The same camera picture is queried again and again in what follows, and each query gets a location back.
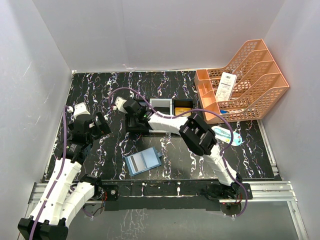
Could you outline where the blue leather card holder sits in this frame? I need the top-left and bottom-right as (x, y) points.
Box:
(124, 147), (162, 177)

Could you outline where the three-compartment black white tray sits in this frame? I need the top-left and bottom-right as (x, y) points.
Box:
(125, 98), (195, 135)

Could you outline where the packaged nail clipper blister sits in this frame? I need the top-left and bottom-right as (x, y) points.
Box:
(211, 126), (243, 147)

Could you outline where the orange mesh file organizer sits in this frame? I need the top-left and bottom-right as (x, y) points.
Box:
(194, 39), (290, 124)

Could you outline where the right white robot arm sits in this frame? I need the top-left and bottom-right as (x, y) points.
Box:
(115, 96), (242, 187)

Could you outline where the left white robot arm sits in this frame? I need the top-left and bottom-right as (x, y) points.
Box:
(17, 102), (111, 240)

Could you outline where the gold credit card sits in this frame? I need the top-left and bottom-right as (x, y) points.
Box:
(174, 107), (191, 116)

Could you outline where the white paper receipt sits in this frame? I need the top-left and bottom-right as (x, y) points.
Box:
(215, 72), (237, 102)

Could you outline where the aluminium frame rail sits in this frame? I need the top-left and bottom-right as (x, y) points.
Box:
(18, 181), (310, 240)

